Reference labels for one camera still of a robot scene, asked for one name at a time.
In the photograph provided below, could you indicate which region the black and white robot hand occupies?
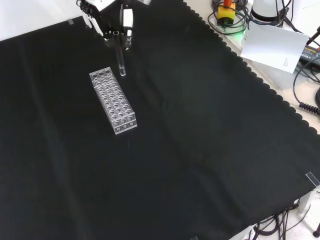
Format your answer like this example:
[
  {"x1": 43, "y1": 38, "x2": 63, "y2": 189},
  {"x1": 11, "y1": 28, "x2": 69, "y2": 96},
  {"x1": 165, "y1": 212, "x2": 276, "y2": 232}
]
[{"x1": 76, "y1": 0, "x2": 153, "y2": 51}]

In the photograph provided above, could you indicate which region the clear glass test tube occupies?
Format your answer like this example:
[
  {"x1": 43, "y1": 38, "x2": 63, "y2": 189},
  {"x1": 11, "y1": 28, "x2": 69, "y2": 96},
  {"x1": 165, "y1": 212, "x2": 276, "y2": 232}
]
[{"x1": 112, "y1": 30, "x2": 127, "y2": 77}]

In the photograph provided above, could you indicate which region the clear plastic test tube rack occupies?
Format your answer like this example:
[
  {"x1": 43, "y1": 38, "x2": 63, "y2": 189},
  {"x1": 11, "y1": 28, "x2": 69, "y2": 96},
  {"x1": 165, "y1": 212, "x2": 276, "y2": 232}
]
[{"x1": 89, "y1": 66, "x2": 139, "y2": 136}]

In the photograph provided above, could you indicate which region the yellow emergency stop button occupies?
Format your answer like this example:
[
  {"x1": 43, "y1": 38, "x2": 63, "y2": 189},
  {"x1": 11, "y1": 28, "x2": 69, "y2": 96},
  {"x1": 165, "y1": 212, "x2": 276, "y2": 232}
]
[{"x1": 216, "y1": 0, "x2": 236, "y2": 26}]

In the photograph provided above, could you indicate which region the black bench cloth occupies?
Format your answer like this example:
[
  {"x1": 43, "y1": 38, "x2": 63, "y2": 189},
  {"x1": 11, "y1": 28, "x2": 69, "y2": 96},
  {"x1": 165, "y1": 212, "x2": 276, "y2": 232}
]
[{"x1": 0, "y1": 0, "x2": 320, "y2": 240}]

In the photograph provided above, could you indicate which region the white paper sheet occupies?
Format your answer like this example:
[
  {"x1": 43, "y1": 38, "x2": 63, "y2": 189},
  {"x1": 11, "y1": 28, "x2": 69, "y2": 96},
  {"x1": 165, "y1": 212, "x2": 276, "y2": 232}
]
[{"x1": 240, "y1": 21, "x2": 310, "y2": 74}]

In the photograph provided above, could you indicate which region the black power adapter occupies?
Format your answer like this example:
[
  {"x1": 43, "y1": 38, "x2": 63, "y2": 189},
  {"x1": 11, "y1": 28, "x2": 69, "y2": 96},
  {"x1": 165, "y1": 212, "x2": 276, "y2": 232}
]
[{"x1": 300, "y1": 41, "x2": 320, "y2": 62}]

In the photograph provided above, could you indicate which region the black coiled cable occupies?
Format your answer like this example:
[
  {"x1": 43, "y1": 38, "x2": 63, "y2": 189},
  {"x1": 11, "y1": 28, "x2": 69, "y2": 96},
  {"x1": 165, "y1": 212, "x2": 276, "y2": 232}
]
[{"x1": 298, "y1": 101, "x2": 320, "y2": 115}]

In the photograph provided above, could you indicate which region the black cable bundle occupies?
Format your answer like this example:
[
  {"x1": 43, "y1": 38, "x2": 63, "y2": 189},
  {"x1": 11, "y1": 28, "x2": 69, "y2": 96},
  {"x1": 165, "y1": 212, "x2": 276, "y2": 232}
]
[{"x1": 251, "y1": 199, "x2": 320, "y2": 240}]

